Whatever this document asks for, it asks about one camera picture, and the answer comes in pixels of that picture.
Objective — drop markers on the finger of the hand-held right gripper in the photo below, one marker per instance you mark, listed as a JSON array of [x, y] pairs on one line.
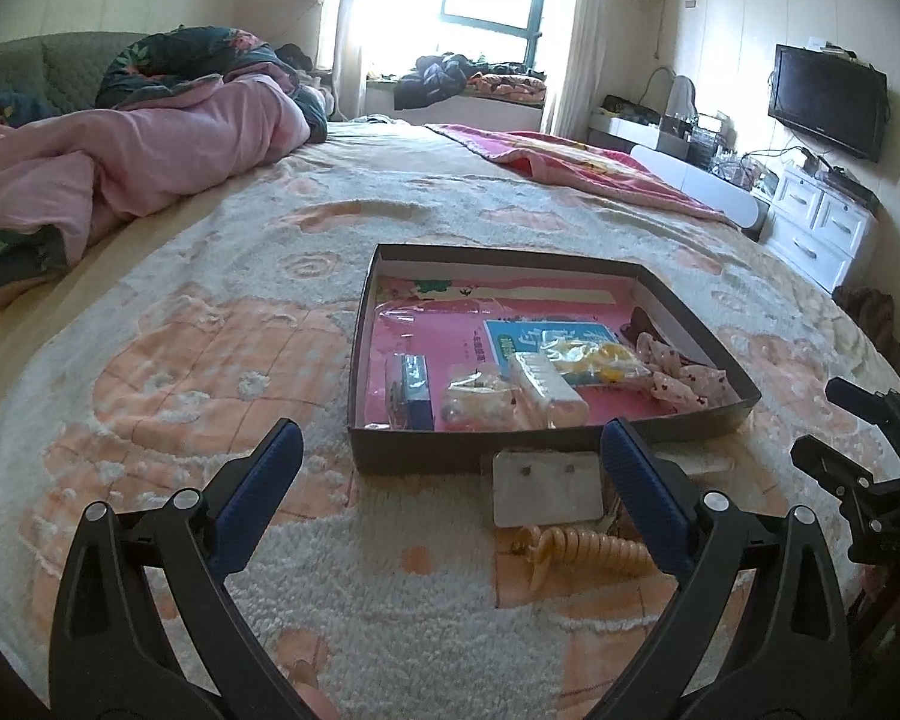
[[859, 397], [829, 461]]

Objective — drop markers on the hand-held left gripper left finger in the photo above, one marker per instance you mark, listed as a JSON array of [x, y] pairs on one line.
[[259, 476]]

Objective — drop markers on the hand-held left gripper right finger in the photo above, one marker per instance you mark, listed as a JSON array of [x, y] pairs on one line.
[[645, 480]]

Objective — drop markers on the white earring card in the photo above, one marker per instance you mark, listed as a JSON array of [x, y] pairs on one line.
[[544, 487]]

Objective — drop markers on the polka-dot fabric hair bow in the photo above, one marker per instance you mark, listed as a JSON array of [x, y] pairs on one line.
[[682, 382]]

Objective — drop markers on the shallow black cardboard box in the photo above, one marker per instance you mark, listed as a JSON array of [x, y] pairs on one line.
[[540, 450]]

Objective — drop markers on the cream hair claw clip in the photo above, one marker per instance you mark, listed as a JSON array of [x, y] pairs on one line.
[[547, 390]]

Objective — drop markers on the clear packet with yellow accessory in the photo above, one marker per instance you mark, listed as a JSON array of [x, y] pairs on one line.
[[596, 356]]

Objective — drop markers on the dark pink hair claw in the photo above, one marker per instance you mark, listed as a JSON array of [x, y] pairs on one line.
[[634, 332]]

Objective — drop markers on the small blue jewelry box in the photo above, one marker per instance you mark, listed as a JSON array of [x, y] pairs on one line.
[[411, 394]]

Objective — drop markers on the bagged pearl hair accessory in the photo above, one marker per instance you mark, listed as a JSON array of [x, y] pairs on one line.
[[478, 394]]

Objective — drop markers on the person's left hand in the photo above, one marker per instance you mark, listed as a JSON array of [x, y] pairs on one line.
[[311, 694]]

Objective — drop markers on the brown bag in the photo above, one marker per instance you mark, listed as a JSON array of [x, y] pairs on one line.
[[866, 315]]

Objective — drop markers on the white and orange printed blanket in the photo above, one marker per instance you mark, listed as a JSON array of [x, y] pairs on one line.
[[195, 390]]

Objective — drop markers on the white drawer cabinet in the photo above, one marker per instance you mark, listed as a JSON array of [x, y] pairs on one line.
[[817, 229]]

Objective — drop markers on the black set-top box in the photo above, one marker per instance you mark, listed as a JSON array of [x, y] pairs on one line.
[[849, 184]]

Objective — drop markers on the white desk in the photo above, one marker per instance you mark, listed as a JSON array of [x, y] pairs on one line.
[[690, 180]]

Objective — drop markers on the pink patterned blanket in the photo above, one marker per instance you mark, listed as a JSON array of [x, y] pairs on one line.
[[592, 165]]

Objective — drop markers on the pink quilt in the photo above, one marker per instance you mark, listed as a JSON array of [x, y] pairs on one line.
[[157, 150]]

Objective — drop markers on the folded pink floral blanket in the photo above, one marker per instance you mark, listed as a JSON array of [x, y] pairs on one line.
[[506, 81]]

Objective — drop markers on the dark floral quilt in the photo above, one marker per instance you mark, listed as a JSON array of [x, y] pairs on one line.
[[180, 56]]

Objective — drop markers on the dark clothes pile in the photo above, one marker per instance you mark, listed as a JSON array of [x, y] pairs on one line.
[[431, 79]]

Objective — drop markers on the cream curtain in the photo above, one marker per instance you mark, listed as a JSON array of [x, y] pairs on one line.
[[574, 37]]

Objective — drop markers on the sheer white curtain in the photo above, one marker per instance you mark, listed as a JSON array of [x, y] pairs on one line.
[[343, 30]]

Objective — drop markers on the green quilted headboard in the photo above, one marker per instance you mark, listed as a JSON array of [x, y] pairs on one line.
[[52, 67]]

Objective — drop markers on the black wall television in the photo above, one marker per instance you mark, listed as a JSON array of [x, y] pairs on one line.
[[829, 101]]

